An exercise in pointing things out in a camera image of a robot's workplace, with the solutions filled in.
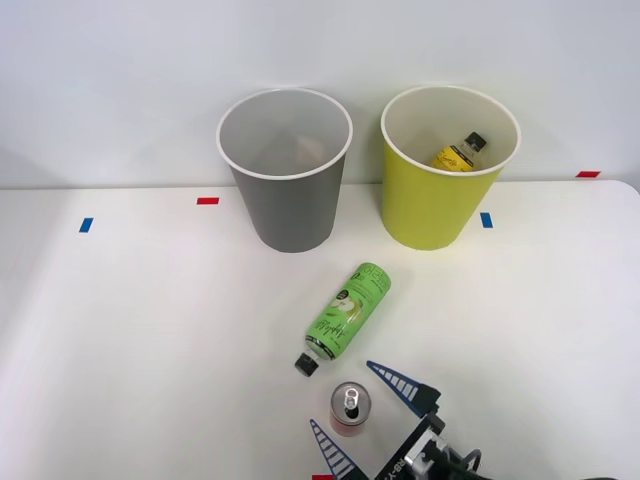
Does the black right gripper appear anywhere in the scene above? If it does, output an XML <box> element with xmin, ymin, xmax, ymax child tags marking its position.
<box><xmin>309</xmin><ymin>359</ymin><xmax>448</xmax><ymax>480</ymax></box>

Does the red drink can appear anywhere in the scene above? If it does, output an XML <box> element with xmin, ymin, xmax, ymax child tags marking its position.
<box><xmin>329</xmin><ymin>381</ymin><xmax>374</xmax><ymax>439</ymax></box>

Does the green label plastic bottle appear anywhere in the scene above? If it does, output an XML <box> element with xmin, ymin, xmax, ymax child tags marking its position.
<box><xmin>293</xmin><ymin>260</ymin><xmax>392</xmax><ymax>379</ymax></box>

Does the yellow-green plastic waste bin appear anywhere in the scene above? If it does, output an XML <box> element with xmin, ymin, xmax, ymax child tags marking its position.
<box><xmin>380</xmin><ymin>84</ymin><xmax>523</xmax><ymax>252</ymax></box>

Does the grey plastic waste bin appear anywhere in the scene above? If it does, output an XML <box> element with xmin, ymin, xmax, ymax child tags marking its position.
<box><xmin>216</xmin><ymin>87</ymin><xmax>354</xmax><ymax>254</ymax></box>

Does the yellow label plastic bottle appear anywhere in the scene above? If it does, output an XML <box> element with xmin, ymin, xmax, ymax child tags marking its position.
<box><xmin>431</xmin><ymin>131</ymin><xmax>489</xmax><ymax>174</ymax></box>

